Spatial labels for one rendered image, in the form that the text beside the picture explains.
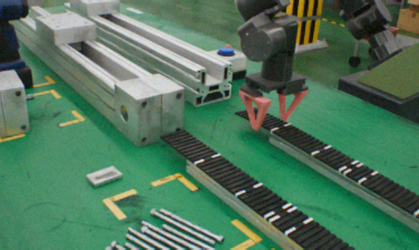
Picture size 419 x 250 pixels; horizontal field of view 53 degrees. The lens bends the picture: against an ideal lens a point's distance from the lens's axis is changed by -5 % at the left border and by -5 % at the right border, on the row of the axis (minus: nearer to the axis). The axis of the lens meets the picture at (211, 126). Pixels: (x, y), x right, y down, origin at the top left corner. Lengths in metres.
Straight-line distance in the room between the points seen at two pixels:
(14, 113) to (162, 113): 0.28
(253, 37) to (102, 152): 0.33
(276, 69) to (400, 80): 0.47
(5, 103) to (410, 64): 0.92
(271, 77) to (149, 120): 0.23
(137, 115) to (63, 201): 0.20
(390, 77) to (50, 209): 0.88
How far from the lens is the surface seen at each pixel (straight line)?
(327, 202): 0.70
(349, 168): 0.73
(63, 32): 1.11
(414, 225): 0.69
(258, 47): 0.70
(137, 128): 0.78
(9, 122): 0.87
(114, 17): 1.41
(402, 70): 1.17
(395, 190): 0.71
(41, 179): 0.73
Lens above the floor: 1.18
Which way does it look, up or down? 27 degrees down
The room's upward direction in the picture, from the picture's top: 4 degrees clockwise
